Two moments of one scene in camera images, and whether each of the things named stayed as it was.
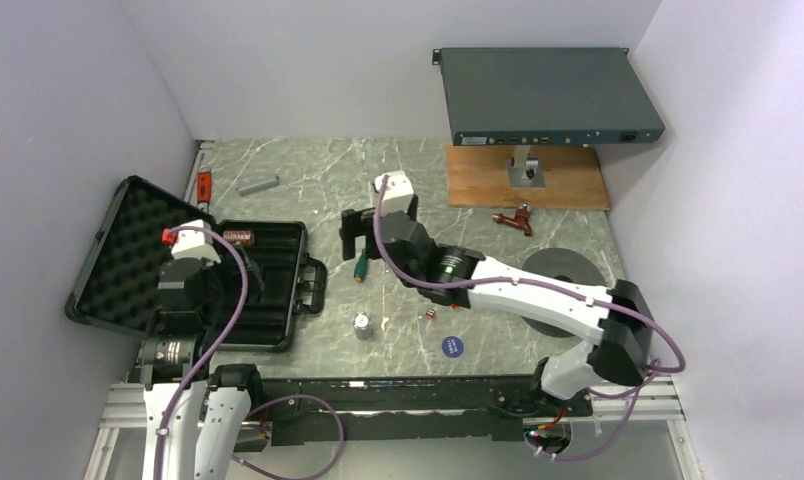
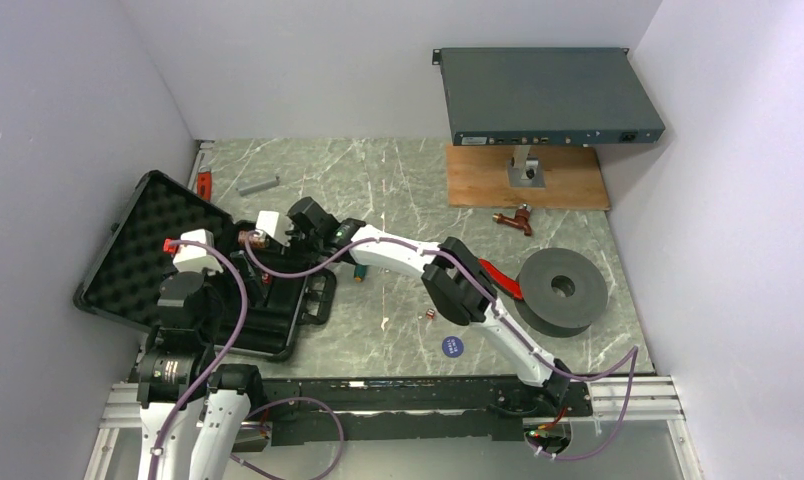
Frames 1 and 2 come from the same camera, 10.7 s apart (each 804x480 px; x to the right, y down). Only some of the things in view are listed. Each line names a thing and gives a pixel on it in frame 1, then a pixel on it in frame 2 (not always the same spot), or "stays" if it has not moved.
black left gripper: [233, 280] stays
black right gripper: [356, 224] -> [293, 249]
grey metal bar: [258, 186] stays
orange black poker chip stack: [238, 236] -> [255, 240]
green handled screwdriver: [361, 266] stays
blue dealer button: [452, 347] stays
